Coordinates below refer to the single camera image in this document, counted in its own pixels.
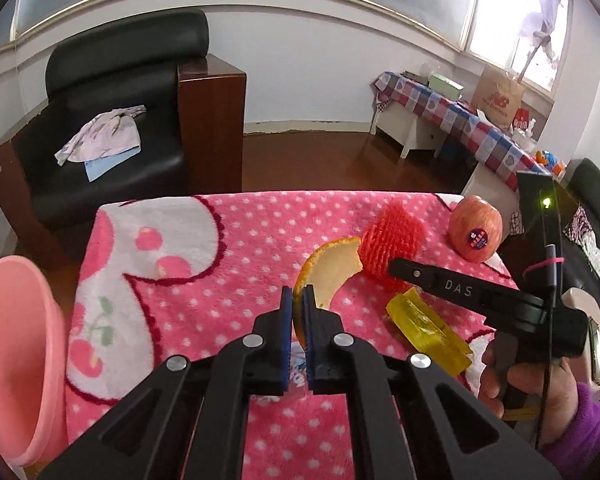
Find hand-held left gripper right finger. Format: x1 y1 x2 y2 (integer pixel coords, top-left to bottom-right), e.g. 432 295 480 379
302 285 563 480

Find pink polka dot blanket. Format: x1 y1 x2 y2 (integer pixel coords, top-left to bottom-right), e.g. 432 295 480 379
65 191 521 480

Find dark patterned cloth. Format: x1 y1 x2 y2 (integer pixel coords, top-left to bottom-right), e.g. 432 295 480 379
562 205 600 277

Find person's right hand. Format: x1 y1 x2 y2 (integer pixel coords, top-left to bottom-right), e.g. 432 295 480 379
480 347 581 423

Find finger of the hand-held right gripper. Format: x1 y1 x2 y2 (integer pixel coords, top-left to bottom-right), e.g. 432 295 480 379
389 257 533 332

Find hanging white clothes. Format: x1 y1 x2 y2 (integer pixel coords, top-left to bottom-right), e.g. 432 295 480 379
522 0 571 68

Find checkered-cloth side table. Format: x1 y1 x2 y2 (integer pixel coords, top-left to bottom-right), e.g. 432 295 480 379
370 71 551 193

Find yellow plastic container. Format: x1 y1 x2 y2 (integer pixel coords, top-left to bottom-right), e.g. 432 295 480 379
385 287 473 376

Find clear window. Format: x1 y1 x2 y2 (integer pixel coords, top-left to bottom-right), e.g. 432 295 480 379
467 0 571 93

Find purple sleeved right forearm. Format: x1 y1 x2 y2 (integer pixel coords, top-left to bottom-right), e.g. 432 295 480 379
540 385 600 473

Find brown paper bag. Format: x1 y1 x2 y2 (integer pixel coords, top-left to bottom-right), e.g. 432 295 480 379
472 65 526 128

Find pink white stool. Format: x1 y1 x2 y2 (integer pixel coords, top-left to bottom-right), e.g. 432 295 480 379
565 287 600 386

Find green box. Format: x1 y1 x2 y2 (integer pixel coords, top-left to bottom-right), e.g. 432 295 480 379
428 74 463 93

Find light blue paper sheet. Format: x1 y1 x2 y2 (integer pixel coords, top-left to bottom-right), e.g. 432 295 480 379
85 147 142 182

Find pink plastic basin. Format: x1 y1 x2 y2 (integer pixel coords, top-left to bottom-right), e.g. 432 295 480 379
0 255 71 466

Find red apple with sticker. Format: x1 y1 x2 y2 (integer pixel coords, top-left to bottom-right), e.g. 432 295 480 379
448 195 503 263

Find black sofa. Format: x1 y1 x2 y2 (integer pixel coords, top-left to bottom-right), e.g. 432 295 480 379
500 157 600 293

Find pale patterned cloth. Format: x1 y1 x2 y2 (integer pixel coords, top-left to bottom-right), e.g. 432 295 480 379
55 105 147 166

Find white table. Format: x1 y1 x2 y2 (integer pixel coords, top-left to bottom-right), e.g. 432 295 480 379
370 107 518 196

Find pink rubber band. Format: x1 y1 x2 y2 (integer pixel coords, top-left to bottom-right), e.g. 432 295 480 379
524 257 565 275

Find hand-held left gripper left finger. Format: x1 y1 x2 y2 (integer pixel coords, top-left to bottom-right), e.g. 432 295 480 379
37 286 296 480

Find orange blue toy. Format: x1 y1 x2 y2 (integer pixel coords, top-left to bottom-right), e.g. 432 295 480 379
536 149 567 175

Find black leather armchair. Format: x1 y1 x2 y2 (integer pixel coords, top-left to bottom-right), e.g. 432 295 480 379
0 8 247 266

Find red foam net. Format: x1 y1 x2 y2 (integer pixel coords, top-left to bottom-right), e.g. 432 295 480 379
360 203 425 293

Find black cable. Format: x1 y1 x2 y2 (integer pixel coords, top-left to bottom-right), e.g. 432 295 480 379
534 244 557 453

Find orange peel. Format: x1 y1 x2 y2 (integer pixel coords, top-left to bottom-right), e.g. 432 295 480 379
292 236 363 351

